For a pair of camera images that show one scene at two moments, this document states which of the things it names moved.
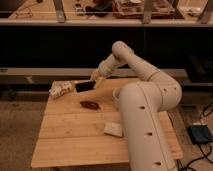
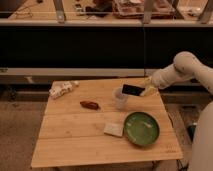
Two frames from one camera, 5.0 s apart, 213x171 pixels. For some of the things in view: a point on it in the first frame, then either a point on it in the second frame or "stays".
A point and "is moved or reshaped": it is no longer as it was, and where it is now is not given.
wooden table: [85, 128] stays
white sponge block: [113, 129] stays
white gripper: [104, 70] -> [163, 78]
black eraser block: [85, 86] is moved or reshaped
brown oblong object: [90, 104] stays
